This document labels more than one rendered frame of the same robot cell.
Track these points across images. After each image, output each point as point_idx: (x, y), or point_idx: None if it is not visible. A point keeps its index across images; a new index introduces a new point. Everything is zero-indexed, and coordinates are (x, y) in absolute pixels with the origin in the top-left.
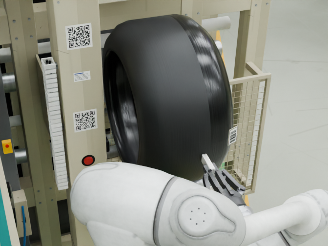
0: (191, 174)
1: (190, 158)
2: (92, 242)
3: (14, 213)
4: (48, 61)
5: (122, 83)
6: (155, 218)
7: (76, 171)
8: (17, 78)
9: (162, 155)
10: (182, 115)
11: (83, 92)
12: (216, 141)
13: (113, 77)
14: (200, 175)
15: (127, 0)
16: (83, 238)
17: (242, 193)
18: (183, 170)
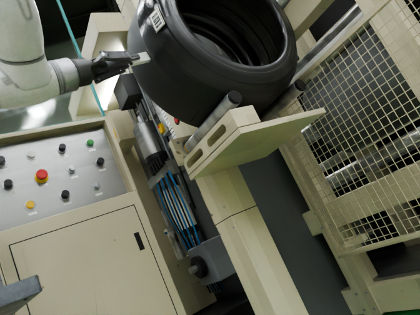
0: (163, 84)
1: (142, 64)
2: (215, 207)
3: (167, 177)
4: None
5: (264, 64)
6: None
7: (176, 131)
8: None
9: (133, 73)
10: (130, 30)
11: None
12: (144, 34)
13: (254, 62)
14: (173, 82)
15: (290, 0)
16: (208, 202)
17: (99, 57)
18: (149, 79)
